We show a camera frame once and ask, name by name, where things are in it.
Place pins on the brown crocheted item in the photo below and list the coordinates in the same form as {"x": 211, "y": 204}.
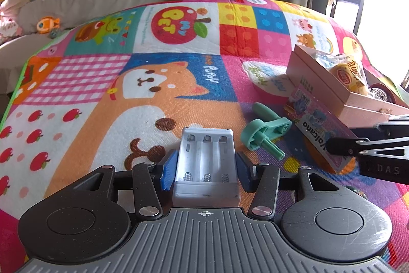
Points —
{"x": 382, "y": 94}

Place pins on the colourful printed play mat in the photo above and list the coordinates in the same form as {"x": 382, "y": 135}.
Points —
{"x": 96, "y": 84}

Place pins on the pink floral cloth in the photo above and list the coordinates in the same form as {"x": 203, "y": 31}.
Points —
{"x": 8, "y": 30}

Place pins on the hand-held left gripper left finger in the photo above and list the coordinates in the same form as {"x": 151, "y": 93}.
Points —
{"x": 169, "y": 170}

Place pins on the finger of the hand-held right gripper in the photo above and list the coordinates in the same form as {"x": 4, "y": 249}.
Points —
{"x": 348, "y": 146}
{"x": 396, "y": 126}

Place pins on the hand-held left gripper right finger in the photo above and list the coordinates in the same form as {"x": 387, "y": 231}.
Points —
{"x": 242, "y": 172}

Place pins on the teal plastic toy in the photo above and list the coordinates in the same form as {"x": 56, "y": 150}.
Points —
{"x": 255, "y": 132}

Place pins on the yellow bread packet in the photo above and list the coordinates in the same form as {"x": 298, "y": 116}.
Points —
{"x": 346, "y": 74}

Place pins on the pink cardboard box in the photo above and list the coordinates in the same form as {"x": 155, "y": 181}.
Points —
{"x": 319, "y": 76}

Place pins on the orange fish plush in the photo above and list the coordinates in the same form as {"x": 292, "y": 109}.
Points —
{"x": 46, "y": 24}

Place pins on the white battery charger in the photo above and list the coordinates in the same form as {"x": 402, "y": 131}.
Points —
{"x": 206, "y": 164}

